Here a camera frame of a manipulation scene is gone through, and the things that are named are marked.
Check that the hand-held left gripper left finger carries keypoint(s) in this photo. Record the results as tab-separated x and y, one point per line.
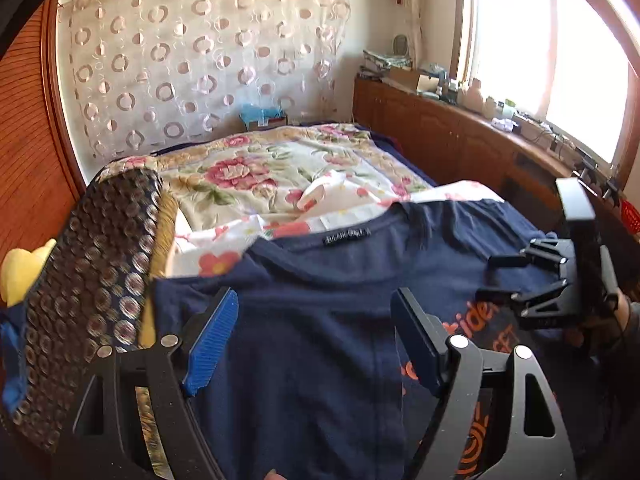
212	345

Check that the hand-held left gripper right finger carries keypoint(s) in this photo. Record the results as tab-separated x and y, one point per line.
415	340

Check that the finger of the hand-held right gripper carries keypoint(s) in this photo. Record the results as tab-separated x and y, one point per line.
545	255
542	302

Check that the navy blue t-shirt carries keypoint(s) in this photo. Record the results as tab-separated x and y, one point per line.
310	335

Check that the person's right forearm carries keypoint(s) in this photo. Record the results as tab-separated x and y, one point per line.
620	385

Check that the person's right hand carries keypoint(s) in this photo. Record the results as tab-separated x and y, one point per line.
624	307

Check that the red basket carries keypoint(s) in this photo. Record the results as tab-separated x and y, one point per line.
632	216

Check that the white strawberry print blanket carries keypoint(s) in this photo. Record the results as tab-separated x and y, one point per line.
220	240

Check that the yellow folded cloth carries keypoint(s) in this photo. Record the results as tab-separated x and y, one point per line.
162	245

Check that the dark circle patterned folded cloth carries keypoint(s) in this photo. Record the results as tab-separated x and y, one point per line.
90	270

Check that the small white jar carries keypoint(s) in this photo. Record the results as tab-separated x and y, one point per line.
490	107

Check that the wooden cabinet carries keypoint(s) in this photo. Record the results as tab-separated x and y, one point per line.
440	135

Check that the white bottle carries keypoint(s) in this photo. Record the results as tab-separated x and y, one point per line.
474	95

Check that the floral quilt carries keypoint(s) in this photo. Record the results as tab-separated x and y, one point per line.
240	170

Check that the window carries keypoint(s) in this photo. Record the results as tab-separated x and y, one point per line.
560	45

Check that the blue cloth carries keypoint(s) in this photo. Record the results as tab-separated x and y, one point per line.
12	355

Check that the yellow plush toy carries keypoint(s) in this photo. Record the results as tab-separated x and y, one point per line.
22	270

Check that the cardboard box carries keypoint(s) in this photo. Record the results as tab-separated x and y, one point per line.
407	79

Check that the blue box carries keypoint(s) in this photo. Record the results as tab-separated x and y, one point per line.
262	116

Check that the stack of folded fabrics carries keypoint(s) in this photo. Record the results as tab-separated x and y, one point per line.
385	59

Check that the cream lace window curtain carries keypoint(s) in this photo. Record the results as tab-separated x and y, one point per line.
412	15

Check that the sheer circle patterned curtain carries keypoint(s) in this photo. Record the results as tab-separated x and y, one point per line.
200	60

